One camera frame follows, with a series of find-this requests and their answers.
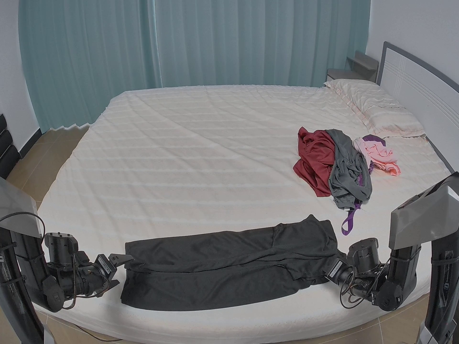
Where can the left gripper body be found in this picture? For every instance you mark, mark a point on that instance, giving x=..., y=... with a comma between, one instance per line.
x=96, y=274

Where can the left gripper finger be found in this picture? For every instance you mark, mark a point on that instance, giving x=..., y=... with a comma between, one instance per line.
x=112, y=284
x=120, y=258

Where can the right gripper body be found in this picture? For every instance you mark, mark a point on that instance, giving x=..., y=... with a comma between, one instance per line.
x=339, y=272

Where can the black T-shirt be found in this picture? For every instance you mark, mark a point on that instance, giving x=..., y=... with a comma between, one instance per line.
x=222, y=267

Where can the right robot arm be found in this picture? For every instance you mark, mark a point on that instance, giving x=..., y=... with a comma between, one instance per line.
x=405, y=267

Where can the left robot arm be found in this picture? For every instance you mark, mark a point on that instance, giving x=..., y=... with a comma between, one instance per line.
x=30, y=274

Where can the bed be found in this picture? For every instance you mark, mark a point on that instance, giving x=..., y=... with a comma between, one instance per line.
x=200, y=145

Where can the purple garment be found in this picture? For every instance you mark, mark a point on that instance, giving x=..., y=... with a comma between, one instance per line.
x=347, y=224

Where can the grey garment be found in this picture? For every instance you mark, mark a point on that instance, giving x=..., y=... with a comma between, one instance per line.
x=348, y=177

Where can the dark red garment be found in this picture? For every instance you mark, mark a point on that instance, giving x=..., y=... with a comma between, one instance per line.
x=317, y=159

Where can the pink garment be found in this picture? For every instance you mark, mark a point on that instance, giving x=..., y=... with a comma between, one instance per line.
x=378, y=156

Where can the cream pillow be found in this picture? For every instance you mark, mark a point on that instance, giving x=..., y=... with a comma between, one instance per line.
x=376, y=102

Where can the grey bedside table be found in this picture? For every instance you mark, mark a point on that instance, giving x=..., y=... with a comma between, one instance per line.
x=351, y=73

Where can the blue-green curtain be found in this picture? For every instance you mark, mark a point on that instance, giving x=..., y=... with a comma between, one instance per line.
x=89, y=48
x=261, y=30

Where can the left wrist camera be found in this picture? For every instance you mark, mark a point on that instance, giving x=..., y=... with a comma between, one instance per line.
x=81, y=257

